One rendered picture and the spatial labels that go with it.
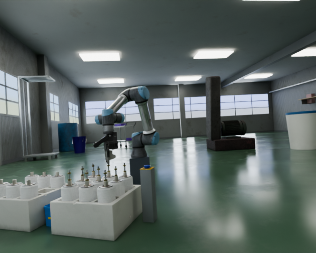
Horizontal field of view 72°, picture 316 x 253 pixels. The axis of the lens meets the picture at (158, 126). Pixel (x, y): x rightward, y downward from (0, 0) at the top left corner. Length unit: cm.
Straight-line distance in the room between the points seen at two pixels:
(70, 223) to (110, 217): 25
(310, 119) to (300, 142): 46
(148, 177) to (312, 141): 398
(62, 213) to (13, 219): 36
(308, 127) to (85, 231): 429
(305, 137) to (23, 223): 448
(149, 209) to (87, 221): 35
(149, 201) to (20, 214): 75
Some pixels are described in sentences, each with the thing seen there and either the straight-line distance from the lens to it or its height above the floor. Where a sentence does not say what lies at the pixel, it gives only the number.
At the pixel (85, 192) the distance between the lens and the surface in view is 128.
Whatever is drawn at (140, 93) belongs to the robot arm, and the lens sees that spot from 179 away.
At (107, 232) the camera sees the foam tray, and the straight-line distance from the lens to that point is 124.
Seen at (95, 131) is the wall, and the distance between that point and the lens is 1249.
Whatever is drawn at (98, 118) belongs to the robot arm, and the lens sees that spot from 162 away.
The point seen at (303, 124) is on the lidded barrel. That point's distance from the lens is 483.
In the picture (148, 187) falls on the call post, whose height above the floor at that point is 20.
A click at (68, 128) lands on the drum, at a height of 77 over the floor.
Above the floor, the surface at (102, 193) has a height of 23.
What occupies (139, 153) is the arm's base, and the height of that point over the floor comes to 33.
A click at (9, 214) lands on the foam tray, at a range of 164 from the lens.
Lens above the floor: 54
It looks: 1 degrees up
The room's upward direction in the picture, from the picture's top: 3 degrees counter-clockwise
